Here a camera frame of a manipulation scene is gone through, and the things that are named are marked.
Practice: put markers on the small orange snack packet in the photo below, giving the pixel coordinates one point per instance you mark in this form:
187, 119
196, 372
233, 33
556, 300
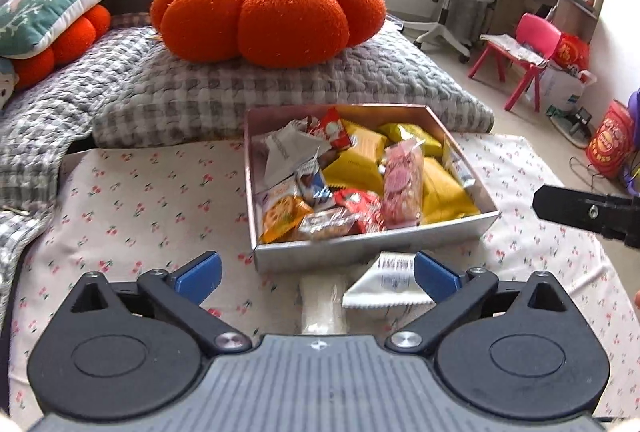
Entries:
282, 217

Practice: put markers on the pink plastic chair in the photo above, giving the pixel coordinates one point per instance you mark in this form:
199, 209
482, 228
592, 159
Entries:
537, 31

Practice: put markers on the blue white snack packet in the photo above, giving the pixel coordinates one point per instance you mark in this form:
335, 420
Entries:
312, 184

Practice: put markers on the small black device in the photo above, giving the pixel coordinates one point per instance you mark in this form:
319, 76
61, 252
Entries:
580, 119

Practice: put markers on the pink snack packet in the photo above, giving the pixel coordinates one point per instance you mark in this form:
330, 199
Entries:
402, 182

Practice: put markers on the small orange pumpkin cushion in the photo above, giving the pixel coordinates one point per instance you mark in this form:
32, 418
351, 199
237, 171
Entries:
75, 36

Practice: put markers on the white cardboard carton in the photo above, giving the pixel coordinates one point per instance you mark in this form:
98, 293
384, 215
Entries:
560, 86

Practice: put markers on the red gift bag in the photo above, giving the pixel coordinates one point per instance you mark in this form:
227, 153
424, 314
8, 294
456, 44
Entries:
572, 51

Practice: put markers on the large orange pumpkin cushion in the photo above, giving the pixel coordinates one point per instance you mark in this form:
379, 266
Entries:
260, 16

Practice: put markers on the clear snack packet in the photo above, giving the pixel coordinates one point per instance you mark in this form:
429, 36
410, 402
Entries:
325, 223

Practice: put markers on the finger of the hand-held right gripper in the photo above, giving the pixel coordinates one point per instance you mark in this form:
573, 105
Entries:
575, 209

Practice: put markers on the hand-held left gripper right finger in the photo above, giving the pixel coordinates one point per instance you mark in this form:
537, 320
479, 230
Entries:
435, 277

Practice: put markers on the pink cardboard gift box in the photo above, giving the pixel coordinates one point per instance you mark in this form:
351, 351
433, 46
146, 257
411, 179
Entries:
375, 247

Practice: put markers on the newspaper stack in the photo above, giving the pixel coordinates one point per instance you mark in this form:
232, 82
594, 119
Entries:
515, 49

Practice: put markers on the grey checked pillow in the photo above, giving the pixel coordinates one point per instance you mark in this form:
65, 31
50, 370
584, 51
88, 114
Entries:
200, 96

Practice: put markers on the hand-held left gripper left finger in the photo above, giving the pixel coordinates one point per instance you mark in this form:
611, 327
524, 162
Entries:
200, 277

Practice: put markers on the grey checked quilt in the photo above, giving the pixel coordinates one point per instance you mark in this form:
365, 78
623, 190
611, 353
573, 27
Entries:
40, 126

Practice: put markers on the cherry print bed sheet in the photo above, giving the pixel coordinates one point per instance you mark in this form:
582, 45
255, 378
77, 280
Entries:
150, 212

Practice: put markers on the green snowflake pillow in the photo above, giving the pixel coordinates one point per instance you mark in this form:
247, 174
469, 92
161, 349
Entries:
50, 6

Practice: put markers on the red snack packet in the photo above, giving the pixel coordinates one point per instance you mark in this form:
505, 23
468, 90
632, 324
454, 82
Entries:
362, 209
335, 131

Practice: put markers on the red printed bag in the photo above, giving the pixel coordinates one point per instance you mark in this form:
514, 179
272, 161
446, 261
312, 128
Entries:
610, 141

